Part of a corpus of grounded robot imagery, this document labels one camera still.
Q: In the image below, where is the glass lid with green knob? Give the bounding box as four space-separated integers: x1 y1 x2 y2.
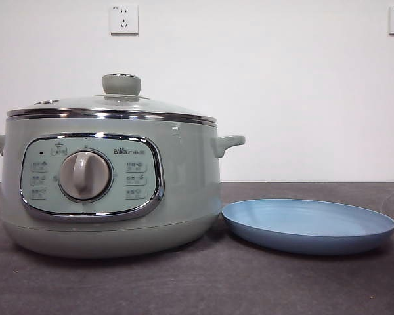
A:
6 73 217 127

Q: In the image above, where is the pale green electric steamer pot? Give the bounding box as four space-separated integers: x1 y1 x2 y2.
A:
0 115 246 260

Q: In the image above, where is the blue round plate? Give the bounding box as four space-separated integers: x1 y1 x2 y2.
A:
221 198 394 257

